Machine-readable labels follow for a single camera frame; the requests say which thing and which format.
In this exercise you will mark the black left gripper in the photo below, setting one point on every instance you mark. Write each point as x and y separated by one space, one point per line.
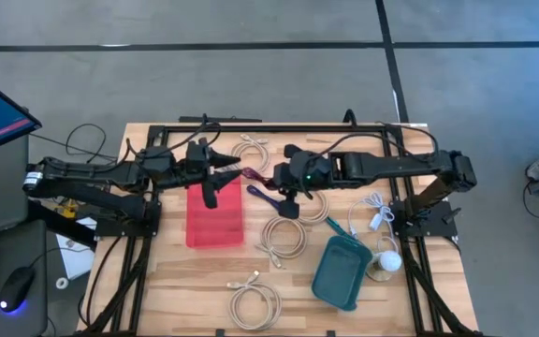
197 164

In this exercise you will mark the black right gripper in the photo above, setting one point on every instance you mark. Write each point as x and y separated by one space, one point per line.
307 171

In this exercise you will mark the red plastic tray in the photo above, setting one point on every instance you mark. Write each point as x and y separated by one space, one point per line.
213 224

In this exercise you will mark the teal plastic bin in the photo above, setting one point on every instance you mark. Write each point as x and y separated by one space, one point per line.
339 276

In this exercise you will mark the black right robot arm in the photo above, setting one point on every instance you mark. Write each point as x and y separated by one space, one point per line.
391 166

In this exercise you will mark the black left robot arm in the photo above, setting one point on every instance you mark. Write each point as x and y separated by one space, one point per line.
87 173

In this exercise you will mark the white globe lamp gold base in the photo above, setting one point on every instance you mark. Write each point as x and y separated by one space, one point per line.
388 262

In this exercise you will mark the yellow clamp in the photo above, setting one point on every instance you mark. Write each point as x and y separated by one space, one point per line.
69 208

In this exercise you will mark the white paper sheet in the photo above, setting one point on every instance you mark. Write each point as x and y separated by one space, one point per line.
77 257

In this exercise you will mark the white tape roll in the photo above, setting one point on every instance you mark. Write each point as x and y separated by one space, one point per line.
59 283

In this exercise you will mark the black computer mouse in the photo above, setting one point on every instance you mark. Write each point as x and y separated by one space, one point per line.
17 288

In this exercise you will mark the black aluminium table frame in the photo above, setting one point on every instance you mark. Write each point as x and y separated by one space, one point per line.
274 127

